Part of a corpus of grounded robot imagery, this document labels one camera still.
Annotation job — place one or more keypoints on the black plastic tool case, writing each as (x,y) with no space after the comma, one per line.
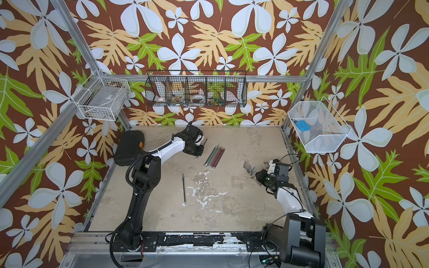
(130,146)

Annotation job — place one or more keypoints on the blue object in basket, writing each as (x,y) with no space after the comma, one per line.
(303,125)

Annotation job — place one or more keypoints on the white mesh corner basket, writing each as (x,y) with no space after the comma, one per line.
(328,128)

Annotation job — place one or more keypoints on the purple transparent pencil cap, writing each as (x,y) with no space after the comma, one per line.
(250,169)

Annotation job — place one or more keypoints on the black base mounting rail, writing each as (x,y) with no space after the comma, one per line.
(154,241)

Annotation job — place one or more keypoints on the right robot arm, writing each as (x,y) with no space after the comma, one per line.
(296,239)

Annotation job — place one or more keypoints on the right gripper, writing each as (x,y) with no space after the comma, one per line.
(261,176)

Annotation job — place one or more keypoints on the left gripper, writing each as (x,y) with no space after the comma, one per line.
(200,152)

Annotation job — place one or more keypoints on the white wire basket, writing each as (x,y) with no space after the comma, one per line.
(103,98)

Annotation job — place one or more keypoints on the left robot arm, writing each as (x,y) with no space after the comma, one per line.
(144,169)

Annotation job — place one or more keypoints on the teal green pencil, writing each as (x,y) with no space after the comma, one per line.
(212,156)

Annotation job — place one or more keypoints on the black wire basket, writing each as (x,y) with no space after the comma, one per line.
(218,88)

